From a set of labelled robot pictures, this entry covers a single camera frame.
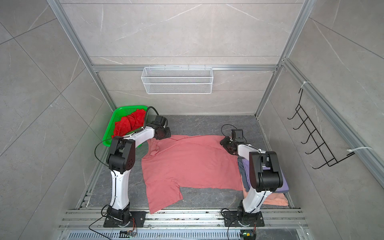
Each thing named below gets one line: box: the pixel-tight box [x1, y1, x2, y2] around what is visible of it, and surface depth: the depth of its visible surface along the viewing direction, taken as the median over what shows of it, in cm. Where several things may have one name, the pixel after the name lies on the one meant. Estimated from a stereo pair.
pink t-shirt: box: [142, 135, 243, 214], surface depth 92 cm
